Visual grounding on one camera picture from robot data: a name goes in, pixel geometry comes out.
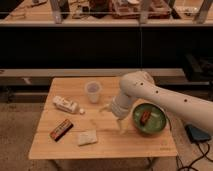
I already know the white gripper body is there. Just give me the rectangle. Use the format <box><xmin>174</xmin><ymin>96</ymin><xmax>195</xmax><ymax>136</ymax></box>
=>
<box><xmin>110</xmin><ymin>93</ymin><xmax>134</xmax><ymax>119</ymax></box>

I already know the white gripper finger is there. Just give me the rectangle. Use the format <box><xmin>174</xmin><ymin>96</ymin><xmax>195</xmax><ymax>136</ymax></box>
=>
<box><xmin>99</xmin><ymin>104</ymin><xmax>111</xmax><ymax>112</ymax></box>
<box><xmin>117</xmin><ymin>119</ymin><xmax>128</xmax><ymax>134</ymax></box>

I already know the white sponge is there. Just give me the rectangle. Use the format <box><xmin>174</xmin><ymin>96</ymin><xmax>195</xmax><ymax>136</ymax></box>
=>
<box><xmin>78</xmin><ymin>130</ymin><xmax>98</xmax><ymax>146</ymax></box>

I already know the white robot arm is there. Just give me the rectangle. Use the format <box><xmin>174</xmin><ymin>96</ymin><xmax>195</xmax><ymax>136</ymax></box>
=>
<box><xmin>101</xmin><ymin>71</ymin><xmax>213</xmax><ymax>135</ymax></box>

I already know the translucent ceramic cup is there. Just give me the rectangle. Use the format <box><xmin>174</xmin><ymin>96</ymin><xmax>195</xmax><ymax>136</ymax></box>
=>
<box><xmin>84</xmin><ymin>81</ymin><xmax>101</xmax><ymax>103</ymax></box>

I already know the brown item in bowl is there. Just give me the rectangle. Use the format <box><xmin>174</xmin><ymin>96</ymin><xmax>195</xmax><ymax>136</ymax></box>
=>
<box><xmin>140</xmin><ymin>111</ymin><xmax>151</xmax><ymax>125</ymax></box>

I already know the green bowl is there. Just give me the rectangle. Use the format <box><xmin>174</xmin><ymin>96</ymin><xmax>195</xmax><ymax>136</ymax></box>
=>
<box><xmin>132</xmin><ymin>103</ymin><xmax>167</xmax><ymax>135</ymax></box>

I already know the wooden table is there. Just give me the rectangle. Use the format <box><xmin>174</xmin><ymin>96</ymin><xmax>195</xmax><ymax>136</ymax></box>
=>
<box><xmin>29</xmin><ymin>77</ymin><xmax>177</xmax><ymax>160</ymax></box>

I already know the orange brown candy bar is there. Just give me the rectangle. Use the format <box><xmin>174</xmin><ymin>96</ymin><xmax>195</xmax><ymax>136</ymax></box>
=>
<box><xmin>50</xmin><ymin>119</ymin><xmax>73</xmax><ymax>141</ymax></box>

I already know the long background shelf bench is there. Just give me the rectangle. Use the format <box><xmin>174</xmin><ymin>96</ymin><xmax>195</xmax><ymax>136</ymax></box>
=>
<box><xmin>0</xmin><ymin>0</ymin><xmax>213</xmax><ymax>85</ymax></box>

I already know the black cable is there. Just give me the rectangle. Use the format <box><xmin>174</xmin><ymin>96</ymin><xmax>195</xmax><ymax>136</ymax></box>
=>
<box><xmin>175</xmin><ymin>141</ymin><xmax>213</xmax><ymax>171</ymax></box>

